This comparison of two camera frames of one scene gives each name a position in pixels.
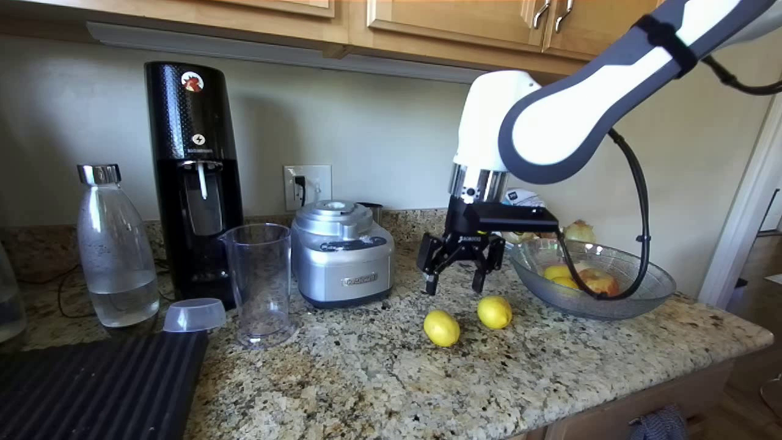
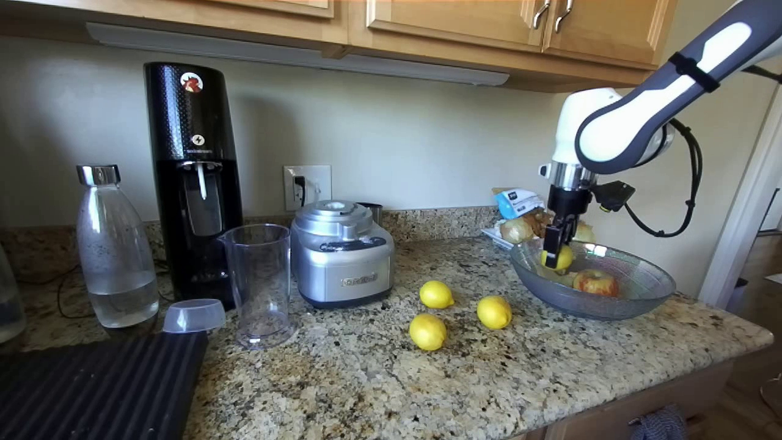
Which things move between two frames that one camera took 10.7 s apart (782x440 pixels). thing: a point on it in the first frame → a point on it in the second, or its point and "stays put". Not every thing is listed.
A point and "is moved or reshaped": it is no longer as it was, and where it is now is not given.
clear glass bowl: [650, 283] stays put
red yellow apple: [602, 283] stays put
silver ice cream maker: [340, 256] stays put
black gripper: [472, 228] → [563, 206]
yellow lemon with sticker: [441, 328] is moved or reshaped
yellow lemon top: [494, 311] stays put
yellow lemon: [559, 274] is moved or reshaped
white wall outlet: [315, 184] stays put
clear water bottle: [116, 250] stays put
